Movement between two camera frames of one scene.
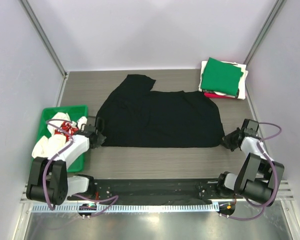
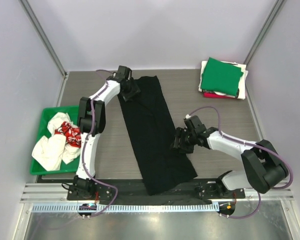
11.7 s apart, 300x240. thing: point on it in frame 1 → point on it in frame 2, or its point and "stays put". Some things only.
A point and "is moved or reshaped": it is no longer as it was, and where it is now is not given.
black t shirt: (133, 116) is moved or reshaped
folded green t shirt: (221, 76) stays put
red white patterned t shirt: (68, 128) stays put
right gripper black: (226, 140) → (180, 133)
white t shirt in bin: (50, 146) stays put
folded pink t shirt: (216, 95) stays put
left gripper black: (100, 141) → (135, 90)
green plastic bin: (74, 112) stays put
